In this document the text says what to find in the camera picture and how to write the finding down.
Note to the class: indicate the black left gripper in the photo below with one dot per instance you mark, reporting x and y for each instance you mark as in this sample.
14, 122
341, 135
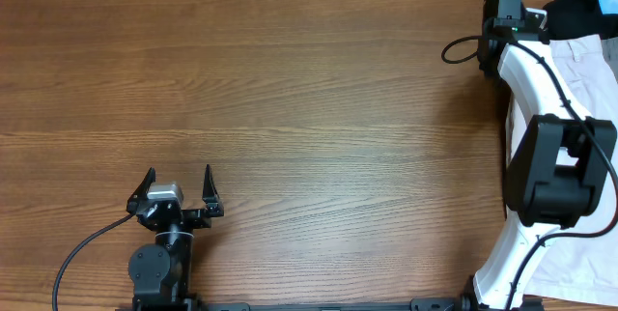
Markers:
201, 218

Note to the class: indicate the beige shorts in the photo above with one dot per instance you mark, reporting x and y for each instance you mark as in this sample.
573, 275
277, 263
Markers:
582, 270

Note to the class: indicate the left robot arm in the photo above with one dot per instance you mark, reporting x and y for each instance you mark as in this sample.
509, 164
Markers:
160, 272

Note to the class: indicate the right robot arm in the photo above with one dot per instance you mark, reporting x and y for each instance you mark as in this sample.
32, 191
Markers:
557, 173

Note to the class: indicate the black garment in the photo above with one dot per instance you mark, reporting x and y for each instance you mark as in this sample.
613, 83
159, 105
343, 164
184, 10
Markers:
573, 19

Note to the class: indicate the grey shorts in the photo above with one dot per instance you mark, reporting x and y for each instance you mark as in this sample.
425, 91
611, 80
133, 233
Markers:
610, 53

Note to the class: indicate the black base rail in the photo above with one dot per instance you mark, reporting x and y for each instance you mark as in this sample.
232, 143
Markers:
416, 304

